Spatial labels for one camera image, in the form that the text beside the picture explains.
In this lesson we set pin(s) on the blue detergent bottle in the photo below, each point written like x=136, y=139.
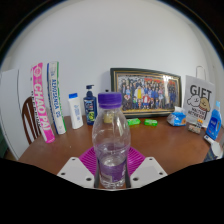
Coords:
x=213, y=125

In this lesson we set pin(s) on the white flat board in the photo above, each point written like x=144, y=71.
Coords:
x=11, y=113

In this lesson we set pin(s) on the dark blue pump bottle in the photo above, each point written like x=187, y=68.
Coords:
x=90, y=108

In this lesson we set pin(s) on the clear purple-capped water bottle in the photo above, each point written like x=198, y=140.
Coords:
x=111, y=143

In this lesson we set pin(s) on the small green packet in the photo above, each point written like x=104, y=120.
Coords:
x=151, y=122
x=133, y=121

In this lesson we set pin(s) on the blue tissue pack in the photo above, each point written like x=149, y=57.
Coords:
x=176, y=118

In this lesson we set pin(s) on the colourful puzzle cube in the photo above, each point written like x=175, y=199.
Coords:
x=199, y=122

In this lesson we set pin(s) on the small flat printed box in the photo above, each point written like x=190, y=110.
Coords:
x=194, y=129

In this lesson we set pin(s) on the white green shuttlecock tube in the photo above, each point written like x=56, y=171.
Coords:
x=56, y=100

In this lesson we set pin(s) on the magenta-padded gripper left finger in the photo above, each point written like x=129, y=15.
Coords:
x=75, y=170

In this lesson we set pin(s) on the white paper gift bag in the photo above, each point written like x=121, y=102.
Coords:
x=198, y=100

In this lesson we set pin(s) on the brown wooden chair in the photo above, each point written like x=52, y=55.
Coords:
x=28, y=120

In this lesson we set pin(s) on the pink shuttlecock tube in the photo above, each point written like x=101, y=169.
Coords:
x=41, y=103

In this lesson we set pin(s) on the framed group photo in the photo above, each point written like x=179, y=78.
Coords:
x=146, y=91

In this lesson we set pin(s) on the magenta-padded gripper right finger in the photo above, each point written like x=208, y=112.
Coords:
x=148, y=170

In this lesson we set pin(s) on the white blue-capped lotion bottle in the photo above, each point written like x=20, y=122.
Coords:
x=75, y=113

